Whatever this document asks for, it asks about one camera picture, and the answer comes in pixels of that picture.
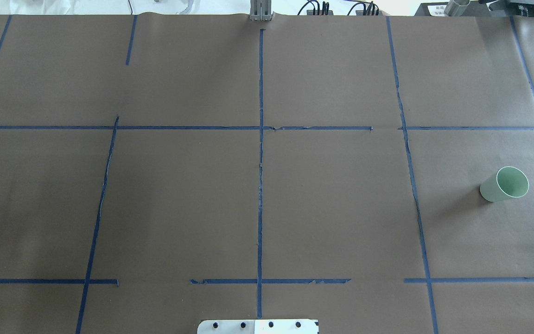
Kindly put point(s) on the black power strip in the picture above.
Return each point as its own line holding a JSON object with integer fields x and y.
{"x": 317, "y": 8}

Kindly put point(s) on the aluminium frame post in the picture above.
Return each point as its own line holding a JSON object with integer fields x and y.
{"x": 261, "y": 10}

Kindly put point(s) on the steel cup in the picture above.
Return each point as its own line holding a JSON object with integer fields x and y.
{"x": 456, "y": 8}

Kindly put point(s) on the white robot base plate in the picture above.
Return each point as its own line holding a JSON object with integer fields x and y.
{"x": 259, "y": 326}

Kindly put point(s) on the green paper cup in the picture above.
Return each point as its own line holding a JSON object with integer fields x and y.
{"x": 507, "y": 183}

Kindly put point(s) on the brown paper table cover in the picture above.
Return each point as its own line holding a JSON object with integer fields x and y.
{"x": 158, "y": 171}

